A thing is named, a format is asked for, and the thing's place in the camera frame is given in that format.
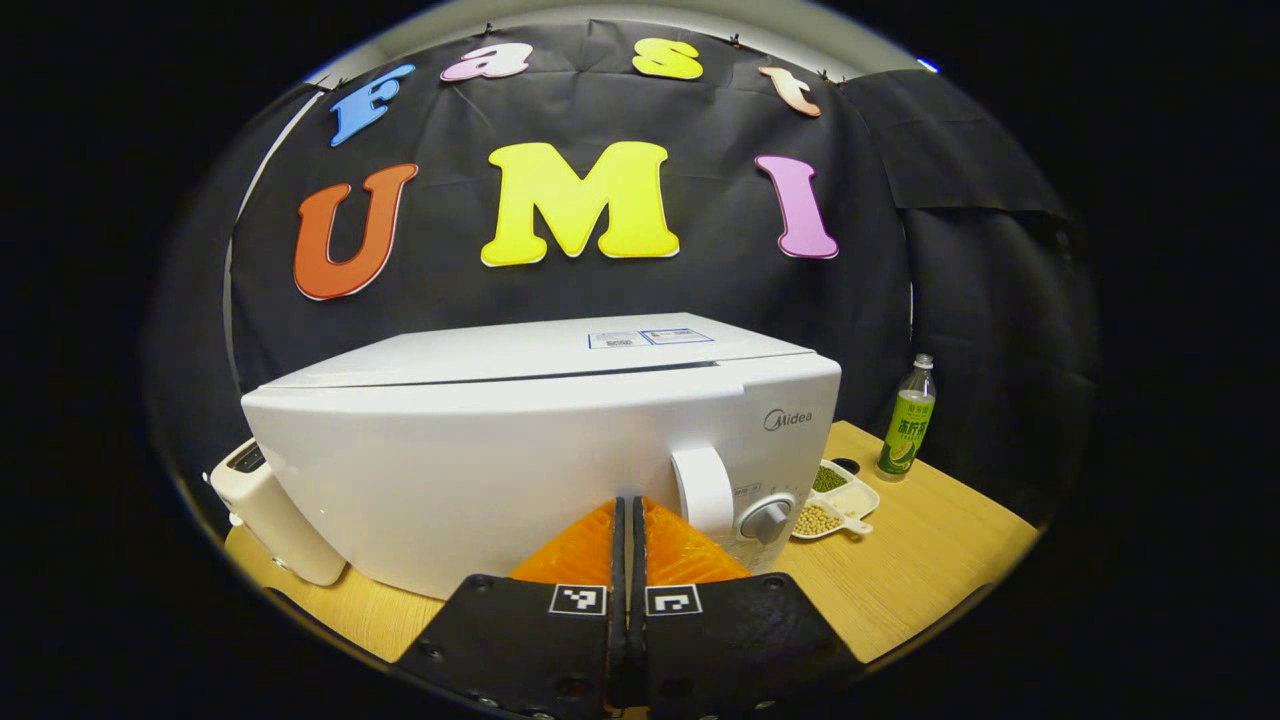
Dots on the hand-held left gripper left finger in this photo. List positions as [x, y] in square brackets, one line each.
[530, 650]

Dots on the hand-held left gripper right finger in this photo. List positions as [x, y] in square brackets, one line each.
[730, 650]

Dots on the white microwave oven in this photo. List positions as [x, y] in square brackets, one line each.
[500, 450]

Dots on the white divided dish of beans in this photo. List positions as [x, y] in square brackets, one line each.
[840, 505]

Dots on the black table grommet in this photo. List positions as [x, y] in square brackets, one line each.
[846, 466]

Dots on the white toaster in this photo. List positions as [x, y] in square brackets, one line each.
[285, 520]

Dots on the green drink bottle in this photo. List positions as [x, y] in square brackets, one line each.
[907, 430]

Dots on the black backdrop cloth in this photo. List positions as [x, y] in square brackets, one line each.
[720, 290]

